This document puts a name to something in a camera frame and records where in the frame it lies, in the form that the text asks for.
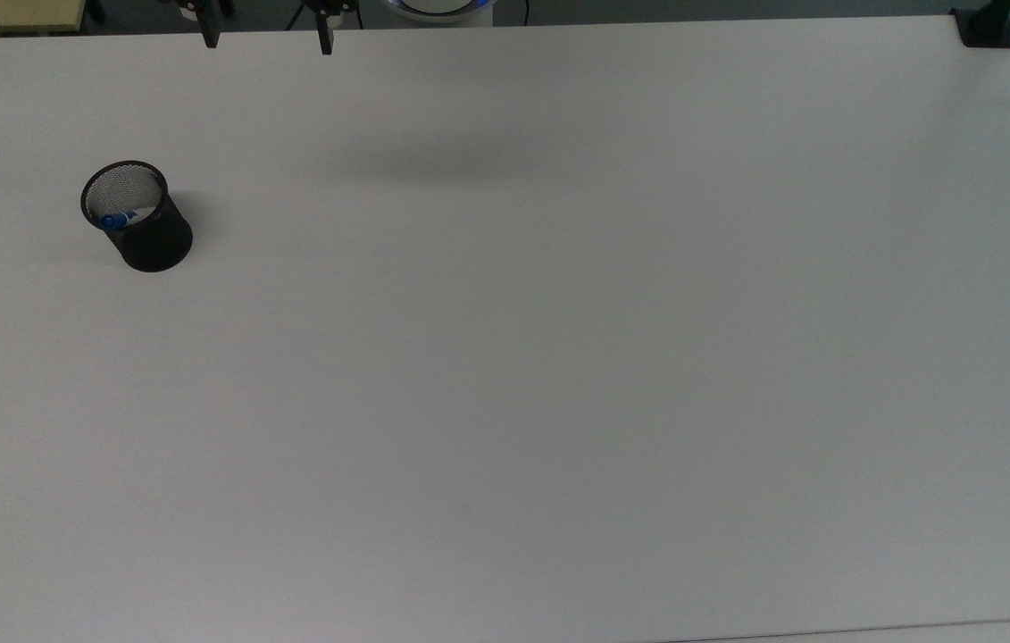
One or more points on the black mesh pen cup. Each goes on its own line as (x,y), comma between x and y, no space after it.
(158,243)

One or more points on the black pole with table clamp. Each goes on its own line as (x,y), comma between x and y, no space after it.
(987,32)

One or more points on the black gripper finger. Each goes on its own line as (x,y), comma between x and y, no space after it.
(211,36)
(324,37)

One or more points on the white marker with blue cap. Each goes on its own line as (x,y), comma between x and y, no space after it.
(113,220)

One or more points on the yellow wooden table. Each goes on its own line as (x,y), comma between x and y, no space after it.
(4,13)

